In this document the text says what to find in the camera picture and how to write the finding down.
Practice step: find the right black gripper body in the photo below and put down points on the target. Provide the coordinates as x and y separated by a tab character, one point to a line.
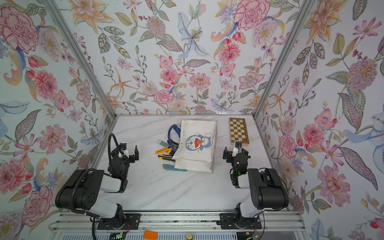
235	154

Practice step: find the yellow black utility knife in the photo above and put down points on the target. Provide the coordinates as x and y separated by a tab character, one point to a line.
166	158

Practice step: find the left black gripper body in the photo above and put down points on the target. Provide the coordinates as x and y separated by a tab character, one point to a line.
129	156

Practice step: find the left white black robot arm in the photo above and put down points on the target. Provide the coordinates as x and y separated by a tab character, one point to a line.
80	193

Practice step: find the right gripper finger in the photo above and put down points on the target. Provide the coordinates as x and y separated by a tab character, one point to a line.
225	154
245	154

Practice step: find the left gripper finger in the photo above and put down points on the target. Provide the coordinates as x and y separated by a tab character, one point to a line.
122	149
136	152

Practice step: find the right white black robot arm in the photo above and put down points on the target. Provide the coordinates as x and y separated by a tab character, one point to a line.
268	192

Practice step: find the orange plastic block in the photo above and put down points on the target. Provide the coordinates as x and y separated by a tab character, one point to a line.
150	235

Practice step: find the wooden chessboard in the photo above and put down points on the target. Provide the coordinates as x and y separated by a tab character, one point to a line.
238	131

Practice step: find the white canvas cartoon pouch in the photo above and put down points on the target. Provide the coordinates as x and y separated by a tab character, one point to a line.
196	148

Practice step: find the grey blue utility knife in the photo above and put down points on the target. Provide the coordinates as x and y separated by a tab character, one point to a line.
162	143

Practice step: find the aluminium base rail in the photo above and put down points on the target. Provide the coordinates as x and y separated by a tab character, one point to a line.
183	221

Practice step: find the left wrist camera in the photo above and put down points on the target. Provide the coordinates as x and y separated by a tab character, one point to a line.
127	153

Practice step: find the teal utility knife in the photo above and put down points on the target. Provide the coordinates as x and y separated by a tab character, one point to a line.
172	168

